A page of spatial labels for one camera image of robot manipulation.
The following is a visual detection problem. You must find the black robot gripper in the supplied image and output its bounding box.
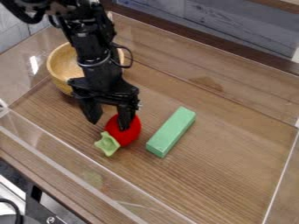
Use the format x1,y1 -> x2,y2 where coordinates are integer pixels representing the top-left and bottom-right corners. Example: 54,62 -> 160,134
66,59 -> 138,131

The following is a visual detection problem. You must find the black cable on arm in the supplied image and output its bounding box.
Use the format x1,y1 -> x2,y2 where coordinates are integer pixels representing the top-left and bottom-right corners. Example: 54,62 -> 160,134
109,43 -> 134,70

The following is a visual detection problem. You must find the wooden bowl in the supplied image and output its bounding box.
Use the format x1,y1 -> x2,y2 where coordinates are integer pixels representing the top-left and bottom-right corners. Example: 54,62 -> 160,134
45,41 -> 126,97

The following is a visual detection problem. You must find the red plush strawberry toy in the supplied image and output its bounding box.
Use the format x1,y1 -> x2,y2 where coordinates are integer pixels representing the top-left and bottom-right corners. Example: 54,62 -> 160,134
94,115 -> 141,157

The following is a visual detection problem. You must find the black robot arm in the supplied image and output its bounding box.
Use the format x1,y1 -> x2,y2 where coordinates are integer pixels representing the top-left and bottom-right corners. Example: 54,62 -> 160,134
0,0 -> 138,130

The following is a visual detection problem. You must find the clear acrylic front panel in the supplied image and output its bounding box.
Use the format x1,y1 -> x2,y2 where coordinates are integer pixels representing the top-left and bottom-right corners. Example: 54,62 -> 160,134
0,99 -> 194,224

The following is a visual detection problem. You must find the black table leg bracket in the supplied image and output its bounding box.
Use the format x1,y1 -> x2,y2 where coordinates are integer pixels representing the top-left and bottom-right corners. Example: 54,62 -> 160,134
23,185 -> 66,224

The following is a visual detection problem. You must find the green rectangular block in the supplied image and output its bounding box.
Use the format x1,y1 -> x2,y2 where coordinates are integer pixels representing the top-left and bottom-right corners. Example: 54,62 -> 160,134
145,107 -> 196,158

